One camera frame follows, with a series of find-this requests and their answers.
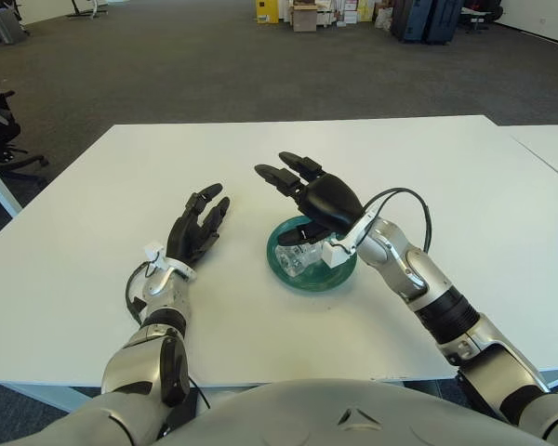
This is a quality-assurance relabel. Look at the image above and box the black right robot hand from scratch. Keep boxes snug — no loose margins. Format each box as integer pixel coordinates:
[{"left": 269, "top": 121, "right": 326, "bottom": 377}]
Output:
[{"left": 253, "top": 151, "right": 369, "bottom": 248}]

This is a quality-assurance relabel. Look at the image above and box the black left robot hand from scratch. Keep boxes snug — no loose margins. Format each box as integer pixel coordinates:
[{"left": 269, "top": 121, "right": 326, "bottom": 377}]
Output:
[{"left": 165, "top": 182, "right": 233, "bottom": 269}]

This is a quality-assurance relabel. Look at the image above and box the teal green plate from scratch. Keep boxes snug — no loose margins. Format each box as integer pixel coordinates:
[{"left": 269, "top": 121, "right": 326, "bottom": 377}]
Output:
[{"left": 266, "top": 215, "right": 360, "bottom": 294}]

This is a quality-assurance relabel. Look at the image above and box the brown cardboard box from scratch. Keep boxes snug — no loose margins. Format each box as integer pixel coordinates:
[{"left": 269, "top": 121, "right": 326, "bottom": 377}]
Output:
[{"left": 291, "top": 3, "right": 318, "bottom": 33}]

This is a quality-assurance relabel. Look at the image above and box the white shelf unit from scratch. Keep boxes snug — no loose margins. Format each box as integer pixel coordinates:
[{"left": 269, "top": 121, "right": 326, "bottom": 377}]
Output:
[{"left": 315, "top": 0, "right": 343, "bottom": 28}]

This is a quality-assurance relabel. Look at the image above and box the white plastic bag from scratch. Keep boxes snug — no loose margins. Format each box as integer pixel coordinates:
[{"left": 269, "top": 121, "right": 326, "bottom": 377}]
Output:
[{"left": 375, "top": 5, "right": 395, "bottom": 32}]

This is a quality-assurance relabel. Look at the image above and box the white side desk edge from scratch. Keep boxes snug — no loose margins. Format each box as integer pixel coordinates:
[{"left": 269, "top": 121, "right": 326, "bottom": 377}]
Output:
[{"left": 0, "top": 152, "right": 20, "bottom": 218}]

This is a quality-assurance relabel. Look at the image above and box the black suitcase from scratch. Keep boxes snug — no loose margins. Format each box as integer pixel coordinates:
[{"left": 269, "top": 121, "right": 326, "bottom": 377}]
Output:
[{"left": 390, "top": 0, "right": 429, "bottom": 44}]

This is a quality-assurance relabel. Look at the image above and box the yellow box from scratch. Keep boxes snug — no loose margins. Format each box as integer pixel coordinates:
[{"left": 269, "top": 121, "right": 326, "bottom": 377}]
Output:
[{"left": 255, "top": 0, "right": 279, "bottom": 24}]

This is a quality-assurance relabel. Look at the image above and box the dark blue suitcase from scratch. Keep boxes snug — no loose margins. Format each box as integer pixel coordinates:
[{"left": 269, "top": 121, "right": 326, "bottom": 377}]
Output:
[{"left": 422, "top": 0, "right": 464, "bottom": 46}]

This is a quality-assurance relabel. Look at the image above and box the grey robot torso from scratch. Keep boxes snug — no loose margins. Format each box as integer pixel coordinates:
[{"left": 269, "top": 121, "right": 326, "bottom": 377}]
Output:
[{"left": 165, "top": 378, "right": 540, "bottom": 446}]

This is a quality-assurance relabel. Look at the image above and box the black chair with white seat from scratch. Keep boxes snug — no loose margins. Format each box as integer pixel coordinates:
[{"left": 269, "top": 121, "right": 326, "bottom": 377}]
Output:
[{"left": 459, "top": 0, "right": 504, "bottom": 34}]

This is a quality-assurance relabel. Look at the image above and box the grey hard case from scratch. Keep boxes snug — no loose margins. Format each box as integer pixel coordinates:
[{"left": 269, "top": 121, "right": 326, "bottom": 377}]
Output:
[{"left": 0, "top": 7, "right": 28, "bottom": 46}]

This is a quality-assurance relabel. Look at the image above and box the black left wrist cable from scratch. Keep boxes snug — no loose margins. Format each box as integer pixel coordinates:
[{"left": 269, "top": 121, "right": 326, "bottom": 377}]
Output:
[{"left": 125, "top": 262, "right": 154, "bottom": 326}]

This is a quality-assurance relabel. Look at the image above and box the thin black elbow cable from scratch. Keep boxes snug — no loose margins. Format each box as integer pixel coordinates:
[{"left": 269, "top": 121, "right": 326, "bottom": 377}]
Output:
[{"left": 185, "top": 374, "right": 211, "bottom": 410}]

